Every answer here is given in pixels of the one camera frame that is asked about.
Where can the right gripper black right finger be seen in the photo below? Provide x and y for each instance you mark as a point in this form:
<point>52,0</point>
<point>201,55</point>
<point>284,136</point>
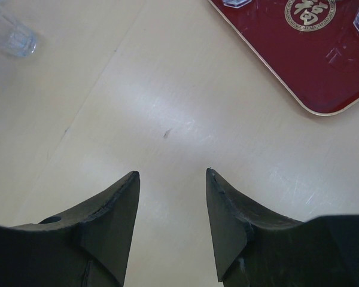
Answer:
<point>255,246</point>

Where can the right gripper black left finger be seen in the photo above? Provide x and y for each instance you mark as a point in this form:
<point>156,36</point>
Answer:
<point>86,245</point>

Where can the red tray gold emblem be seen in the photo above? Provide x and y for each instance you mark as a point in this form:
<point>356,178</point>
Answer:
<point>292,39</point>

